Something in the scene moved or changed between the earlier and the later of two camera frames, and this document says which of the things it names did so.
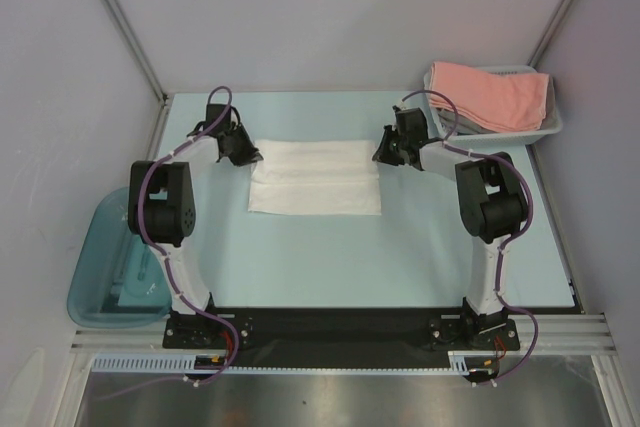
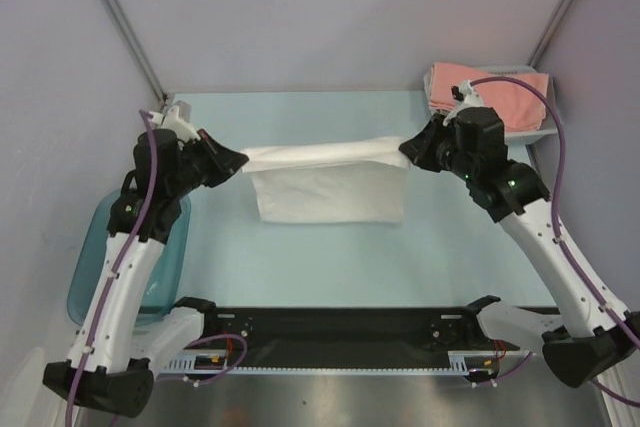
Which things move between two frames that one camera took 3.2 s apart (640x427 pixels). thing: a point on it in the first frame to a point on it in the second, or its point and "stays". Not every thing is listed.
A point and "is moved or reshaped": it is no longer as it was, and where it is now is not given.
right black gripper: (391, 147) to (427, 145)
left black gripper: (250, 155) to (224, 161)
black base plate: (339, 337) stays
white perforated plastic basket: (553, 121) stays
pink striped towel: (512, 102) stays
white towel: (316, 177) is moved or reshaped
